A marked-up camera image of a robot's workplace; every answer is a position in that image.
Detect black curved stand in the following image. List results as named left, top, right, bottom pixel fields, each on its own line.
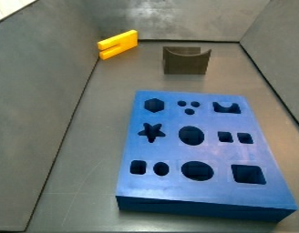
left=162, top=46, right=210, bottom=75

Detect yellow double-square block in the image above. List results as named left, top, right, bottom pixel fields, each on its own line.
left=97, top=30, right=137, bottom=60

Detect blue shape-sorting board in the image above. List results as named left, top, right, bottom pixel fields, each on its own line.
left=116, top=91, right=297, bottom=222

